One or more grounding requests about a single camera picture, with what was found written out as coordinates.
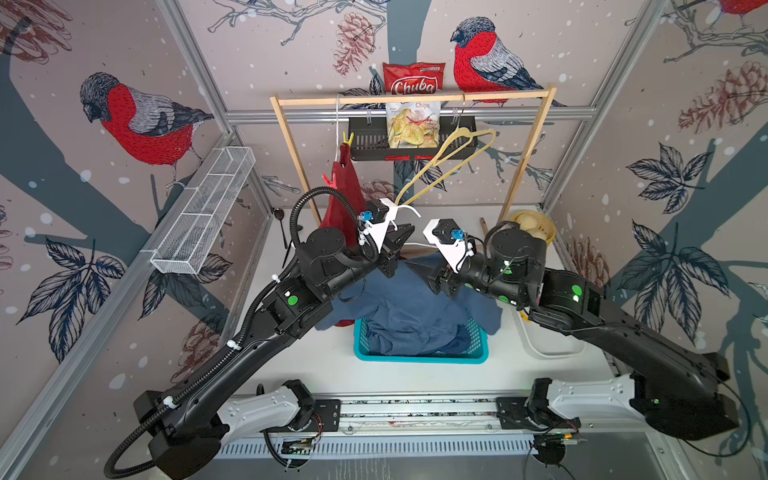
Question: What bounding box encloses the slate blue t-shirt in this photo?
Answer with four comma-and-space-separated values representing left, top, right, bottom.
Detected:
316, 261, 502, 356

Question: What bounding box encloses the white wire hanger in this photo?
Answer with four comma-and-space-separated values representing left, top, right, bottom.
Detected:
334, 94, 341, 162
380, 198, 421, 229

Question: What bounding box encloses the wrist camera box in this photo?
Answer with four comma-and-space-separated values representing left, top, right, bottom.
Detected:
358, 198, 399, 253
423, 218, 475, 273

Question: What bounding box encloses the yellow plastic hanger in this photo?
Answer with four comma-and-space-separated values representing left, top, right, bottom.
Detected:
393, 92, 498, 207

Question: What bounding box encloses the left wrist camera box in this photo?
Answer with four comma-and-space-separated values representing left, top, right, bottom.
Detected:
358, 198, 399, 253

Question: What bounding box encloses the black ladle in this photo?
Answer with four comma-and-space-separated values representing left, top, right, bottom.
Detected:
272, 208, 289, 249

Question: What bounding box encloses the yellow chips bag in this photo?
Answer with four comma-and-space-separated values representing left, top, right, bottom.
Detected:
385, 101, 441, 148

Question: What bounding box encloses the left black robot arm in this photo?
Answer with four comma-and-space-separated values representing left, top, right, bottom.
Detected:
104, 186, 415, 479

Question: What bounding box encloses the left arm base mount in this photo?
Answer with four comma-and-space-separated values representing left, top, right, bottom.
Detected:
269, 399, 342, 434

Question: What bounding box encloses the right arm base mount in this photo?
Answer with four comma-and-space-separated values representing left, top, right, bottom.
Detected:
495, 396, 581, 432

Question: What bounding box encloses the red Chuba snack bag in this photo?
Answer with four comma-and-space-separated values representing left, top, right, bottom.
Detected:
383, 62, 445, 95

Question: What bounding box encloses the wooden clothes rack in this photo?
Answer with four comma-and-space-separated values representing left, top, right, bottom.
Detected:
269, 85, 559, 238

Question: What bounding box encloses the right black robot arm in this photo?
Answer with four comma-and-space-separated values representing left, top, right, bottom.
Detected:
407, 219, 740, 441

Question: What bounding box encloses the pink clothespin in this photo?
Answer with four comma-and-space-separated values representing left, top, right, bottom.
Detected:
322, 174, 336, 188

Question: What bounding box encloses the white wire shelf basket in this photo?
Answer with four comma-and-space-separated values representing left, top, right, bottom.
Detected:
150, 146, 255, 275

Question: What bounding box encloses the white plastic tray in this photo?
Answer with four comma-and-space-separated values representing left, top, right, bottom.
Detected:
517, 310, 586, 360

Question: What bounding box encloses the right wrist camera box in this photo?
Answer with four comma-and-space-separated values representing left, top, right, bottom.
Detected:
423, 218, 475, 273

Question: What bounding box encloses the dark red t-shirt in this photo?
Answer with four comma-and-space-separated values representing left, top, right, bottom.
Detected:
317, 143, 368, 328

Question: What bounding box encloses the teal plastic basket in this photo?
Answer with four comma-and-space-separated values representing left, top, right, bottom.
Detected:
354, 318, 489, 365

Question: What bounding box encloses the black wall basket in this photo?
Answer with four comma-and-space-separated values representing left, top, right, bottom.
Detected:
349, 116, 476, 161

